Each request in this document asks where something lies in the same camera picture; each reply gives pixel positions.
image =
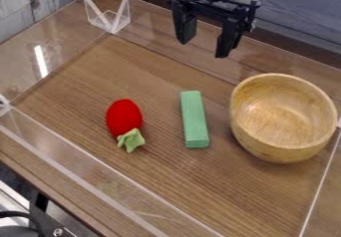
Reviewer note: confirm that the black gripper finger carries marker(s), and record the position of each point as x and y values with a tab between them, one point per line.
228	37
183	20

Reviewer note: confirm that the red plush strawberry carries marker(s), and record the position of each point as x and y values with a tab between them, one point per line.
124	122

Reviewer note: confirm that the wooden bowl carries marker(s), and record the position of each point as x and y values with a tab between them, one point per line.
282	117

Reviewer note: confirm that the green rectangular block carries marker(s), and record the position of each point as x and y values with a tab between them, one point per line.
192	120

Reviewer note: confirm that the clear acrylic corner bracket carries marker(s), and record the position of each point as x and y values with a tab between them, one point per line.
108	20

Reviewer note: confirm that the black table leg bracket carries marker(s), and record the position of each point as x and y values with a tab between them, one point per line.
50	227

